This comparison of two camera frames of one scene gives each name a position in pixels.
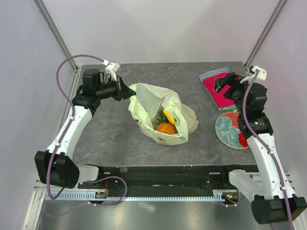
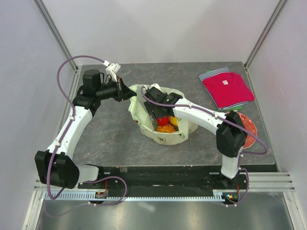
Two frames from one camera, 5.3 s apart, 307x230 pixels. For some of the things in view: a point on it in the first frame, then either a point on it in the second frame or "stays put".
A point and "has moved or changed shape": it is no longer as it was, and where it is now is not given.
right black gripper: [232, 79] → [150, 109]
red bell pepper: [242, 141] has moved or changed shape
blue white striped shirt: [211, 74] stays put
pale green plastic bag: [147, 100] stays put
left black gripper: [122, 91] stays put
